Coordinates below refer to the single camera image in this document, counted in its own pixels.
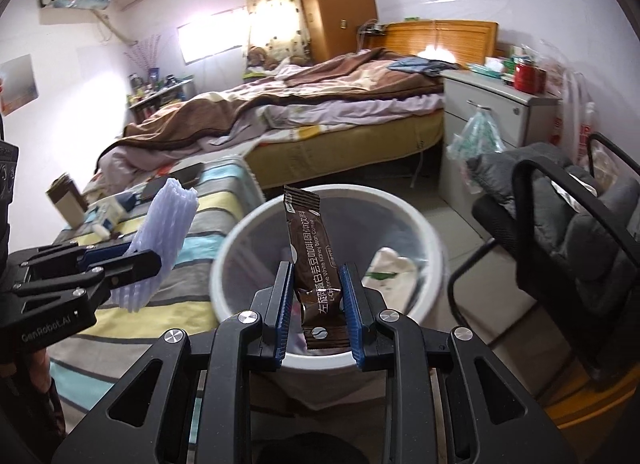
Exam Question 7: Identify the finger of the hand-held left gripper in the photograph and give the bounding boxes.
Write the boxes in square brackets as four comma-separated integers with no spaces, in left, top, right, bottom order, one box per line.
[15,250,163,305]
[7,243,132,275]

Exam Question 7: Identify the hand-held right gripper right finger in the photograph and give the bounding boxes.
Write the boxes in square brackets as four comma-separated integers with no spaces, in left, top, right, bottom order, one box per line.
[339,264,576,464]

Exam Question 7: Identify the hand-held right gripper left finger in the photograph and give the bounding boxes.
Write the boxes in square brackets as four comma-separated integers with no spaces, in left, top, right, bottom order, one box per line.
[52,261,296,464]

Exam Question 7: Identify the dark brown coffee sachet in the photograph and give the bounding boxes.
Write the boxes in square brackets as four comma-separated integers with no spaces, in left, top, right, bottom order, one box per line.
[283,185,351,351]

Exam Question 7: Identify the beige paper cup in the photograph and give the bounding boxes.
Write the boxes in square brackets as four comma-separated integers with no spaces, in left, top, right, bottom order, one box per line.
[362,246,426,312]

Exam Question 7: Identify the lilac foam net sleeve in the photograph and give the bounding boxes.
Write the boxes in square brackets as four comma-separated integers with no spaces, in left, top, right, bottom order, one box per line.
[109,176,199,313]

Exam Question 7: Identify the white trash bin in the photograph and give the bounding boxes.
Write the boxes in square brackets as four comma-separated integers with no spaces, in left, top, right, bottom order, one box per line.
[210,184,448,410]

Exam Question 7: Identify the white squeeze tube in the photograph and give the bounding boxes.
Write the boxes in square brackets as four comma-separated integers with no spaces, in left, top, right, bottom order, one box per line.
[90,196,133,237]

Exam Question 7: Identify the beige mug with brown lid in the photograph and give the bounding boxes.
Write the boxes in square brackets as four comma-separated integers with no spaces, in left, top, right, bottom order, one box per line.
[46,173,87,229]

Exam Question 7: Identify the dark blue case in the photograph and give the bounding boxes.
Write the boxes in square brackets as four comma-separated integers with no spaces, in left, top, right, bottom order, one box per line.
[122,179,168,209]

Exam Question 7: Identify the black smartphone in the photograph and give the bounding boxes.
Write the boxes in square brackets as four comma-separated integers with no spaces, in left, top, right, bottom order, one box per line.
[167,162,206,185]

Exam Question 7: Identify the striped tablecloth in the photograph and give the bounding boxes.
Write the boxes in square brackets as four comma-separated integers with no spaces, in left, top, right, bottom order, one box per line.
[47,156,266,395]

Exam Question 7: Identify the brown blanket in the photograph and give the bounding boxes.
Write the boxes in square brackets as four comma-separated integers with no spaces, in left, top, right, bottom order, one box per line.
[107,48,446,159]

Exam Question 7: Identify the cluttered desk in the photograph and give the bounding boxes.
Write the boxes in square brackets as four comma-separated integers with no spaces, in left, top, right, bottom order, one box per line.
[125,74,198,122]

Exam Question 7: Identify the wooden bed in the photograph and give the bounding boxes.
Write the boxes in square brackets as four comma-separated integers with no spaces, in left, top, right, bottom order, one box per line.
[97,18,501,189]

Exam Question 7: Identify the black armchair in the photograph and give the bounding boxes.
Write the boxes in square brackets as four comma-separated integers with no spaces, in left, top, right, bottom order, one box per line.
[447,131,640,385]

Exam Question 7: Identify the dried branches in vase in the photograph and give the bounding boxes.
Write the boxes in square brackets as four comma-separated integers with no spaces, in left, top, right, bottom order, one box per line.
[125,34,163,74]

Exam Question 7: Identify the lilac quilt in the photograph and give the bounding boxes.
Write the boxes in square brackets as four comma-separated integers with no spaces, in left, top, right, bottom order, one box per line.
[97,78,446,179]

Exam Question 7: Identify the clear plastic bag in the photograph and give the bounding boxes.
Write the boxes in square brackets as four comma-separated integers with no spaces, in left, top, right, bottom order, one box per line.
[446,108,506,195]

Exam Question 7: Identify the grey clothes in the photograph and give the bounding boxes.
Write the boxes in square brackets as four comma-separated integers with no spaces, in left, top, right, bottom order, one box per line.
[472,143,640,289]

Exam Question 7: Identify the window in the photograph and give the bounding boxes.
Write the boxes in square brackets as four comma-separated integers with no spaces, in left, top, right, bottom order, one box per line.
[177,8,251,64]

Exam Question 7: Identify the brown teddy bear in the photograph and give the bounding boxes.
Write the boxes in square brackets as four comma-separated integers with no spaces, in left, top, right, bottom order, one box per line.
[245,46,281,72]

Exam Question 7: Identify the blue clothing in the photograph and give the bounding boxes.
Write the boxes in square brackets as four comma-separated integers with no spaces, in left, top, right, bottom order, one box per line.
[387,58,461,77]

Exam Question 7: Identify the white nightstand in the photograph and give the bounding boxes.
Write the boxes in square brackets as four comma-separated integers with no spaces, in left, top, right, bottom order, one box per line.
[440,68,561,205]

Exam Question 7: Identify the white and red plastic bag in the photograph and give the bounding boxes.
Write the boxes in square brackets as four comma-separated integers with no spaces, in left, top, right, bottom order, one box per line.
[552,68,601,169]

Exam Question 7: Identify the red can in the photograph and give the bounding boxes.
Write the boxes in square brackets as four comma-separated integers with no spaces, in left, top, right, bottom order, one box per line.
[515,62,546,94]

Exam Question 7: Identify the wall poster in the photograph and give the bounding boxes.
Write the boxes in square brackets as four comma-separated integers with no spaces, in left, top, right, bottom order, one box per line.
[0,54,40,117]

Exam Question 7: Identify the power strip with cables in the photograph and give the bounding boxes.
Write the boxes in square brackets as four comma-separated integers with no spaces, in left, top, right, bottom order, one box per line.
[357,18,388,44]

